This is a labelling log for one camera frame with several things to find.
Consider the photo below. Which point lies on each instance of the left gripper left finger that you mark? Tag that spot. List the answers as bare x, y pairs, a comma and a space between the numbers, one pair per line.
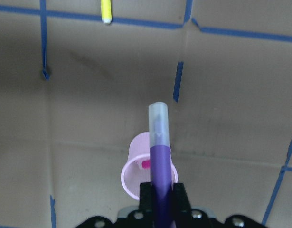
146, 203

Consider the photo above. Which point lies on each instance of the yellow pen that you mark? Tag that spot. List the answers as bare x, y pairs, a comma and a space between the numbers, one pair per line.
106, 11

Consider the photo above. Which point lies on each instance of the pink pen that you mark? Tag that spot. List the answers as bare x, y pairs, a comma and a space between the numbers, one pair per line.
146, 164

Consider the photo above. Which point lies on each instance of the pink mesh cup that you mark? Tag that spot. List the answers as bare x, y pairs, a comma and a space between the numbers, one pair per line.
133, 174

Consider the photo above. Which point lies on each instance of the purple pen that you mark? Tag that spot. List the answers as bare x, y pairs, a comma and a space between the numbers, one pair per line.
160, 157

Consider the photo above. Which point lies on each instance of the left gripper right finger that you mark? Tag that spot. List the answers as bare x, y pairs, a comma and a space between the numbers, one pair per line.
180, 201

